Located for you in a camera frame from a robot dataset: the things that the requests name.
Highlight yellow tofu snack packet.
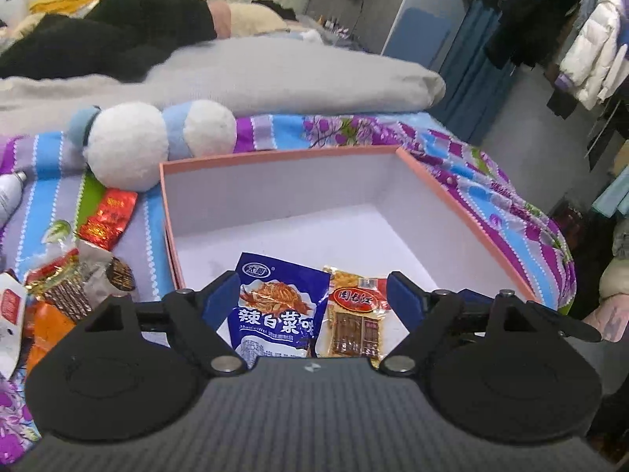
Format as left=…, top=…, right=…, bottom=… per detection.
left=314, top=265, right=394, bottom=360

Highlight white spray can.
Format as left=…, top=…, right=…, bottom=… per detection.
left=0, top=171, right=29, bottom=229

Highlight gold brown striped snack packet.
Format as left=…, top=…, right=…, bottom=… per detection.
left=24, top=250, right=95, bottom=326

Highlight black clothing pile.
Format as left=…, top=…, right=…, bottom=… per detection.
left=0, top=0, right=218, bottom=83

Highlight light teal garment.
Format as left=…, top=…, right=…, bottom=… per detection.
left=591, top=161, right=629, bottom=218

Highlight clear green wrapper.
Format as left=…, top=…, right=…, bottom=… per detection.
left=42, top=219, right=75, bottom=247

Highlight dark brown round snack packet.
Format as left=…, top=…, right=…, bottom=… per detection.
left=104, top=257, right=137, bottom=297

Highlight blue snack packet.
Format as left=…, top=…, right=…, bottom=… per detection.
left=227, top=252, right=331, bottom=369

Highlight floral purple bed sheet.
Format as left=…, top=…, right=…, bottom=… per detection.
left=0, top=111, right=577, bottom=464

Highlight pink cardboard box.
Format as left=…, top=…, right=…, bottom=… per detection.
left=158, top=145, right=550, bottom=359

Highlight white puffer jacket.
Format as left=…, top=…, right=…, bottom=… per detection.
left=559, top=0, right=629, bottom=110

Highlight beige fluffy pillow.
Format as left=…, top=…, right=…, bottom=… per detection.
left=228, top=3, right=287, bottom=38

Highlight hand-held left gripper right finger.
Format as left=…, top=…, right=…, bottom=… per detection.
left=377, top=270, right=566, bottom=377

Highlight blue curtain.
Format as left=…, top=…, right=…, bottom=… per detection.
left=439, top=0, right=518, bottom=147

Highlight black hanging coat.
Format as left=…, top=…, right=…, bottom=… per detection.
left=484, top=0, right=583, bottom=68

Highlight pink printed cloth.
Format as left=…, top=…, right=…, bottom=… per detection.
left=586, top=294, right=629, bottom=346

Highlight grey blanket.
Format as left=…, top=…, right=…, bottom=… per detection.
left=0, top=34, right=447, bottom=137

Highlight red foil tea packet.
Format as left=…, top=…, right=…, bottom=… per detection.
left=77, top=188, right=139, bottom=251

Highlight orange snack packet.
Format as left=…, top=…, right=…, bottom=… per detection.
left=26, top=302, right=77, bottom=377

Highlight white and blue plush toy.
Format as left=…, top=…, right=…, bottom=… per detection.
left=66, top=100, right=237, bottom=192

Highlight blue panel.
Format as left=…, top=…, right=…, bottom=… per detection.
left=382, top=7, right=454, bottom=70

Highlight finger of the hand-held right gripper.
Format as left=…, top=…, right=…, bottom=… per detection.
left=560, top=313, right=603, bottom=345

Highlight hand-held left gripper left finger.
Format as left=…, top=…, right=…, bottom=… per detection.
left=74, top=269, right=249, bottom=377

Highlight white packet with red label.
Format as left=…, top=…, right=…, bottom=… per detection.
left=0, top=271, right=29, bottom=380

